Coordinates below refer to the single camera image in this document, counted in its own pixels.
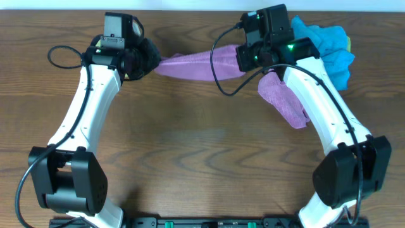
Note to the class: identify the purple microfibre cloth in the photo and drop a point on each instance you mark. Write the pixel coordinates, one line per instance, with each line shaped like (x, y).
(270, 87)

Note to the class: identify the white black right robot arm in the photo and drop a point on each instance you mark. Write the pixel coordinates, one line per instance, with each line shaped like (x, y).
(355, 162)

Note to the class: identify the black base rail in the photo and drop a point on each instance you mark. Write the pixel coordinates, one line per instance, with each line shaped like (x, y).
(152, 222)

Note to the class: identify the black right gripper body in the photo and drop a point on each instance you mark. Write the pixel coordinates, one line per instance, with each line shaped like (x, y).
(252, 58)

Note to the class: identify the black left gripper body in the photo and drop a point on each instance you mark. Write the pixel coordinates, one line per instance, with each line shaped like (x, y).
(149, 59)

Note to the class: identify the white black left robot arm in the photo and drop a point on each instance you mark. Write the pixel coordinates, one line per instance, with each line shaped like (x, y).
(66, 175)

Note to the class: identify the yellow-green cloth under blue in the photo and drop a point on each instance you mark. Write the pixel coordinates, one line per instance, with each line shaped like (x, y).
(348, 48)

